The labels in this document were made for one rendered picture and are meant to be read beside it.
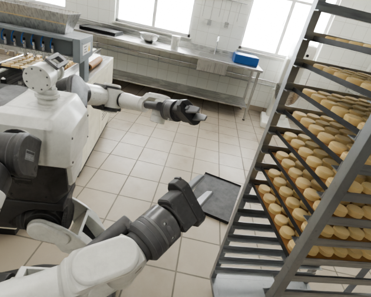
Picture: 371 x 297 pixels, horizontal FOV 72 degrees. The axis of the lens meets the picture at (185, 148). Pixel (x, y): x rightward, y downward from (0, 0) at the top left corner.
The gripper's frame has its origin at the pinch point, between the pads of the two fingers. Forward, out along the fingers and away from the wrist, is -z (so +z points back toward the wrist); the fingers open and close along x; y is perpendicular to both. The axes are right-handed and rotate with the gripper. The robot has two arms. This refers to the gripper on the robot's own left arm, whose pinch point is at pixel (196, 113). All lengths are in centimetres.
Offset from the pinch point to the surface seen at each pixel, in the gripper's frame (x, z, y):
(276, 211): -41.3, -23.8, -14.0
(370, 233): -48, -53, -7
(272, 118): -23.0, -14.3, 17.1
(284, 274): -35, -38, -33
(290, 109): -23.8, -19.4, 22.7
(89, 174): -59, 158, -44
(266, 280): -116, -2, -40
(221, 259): -80, 11, -43
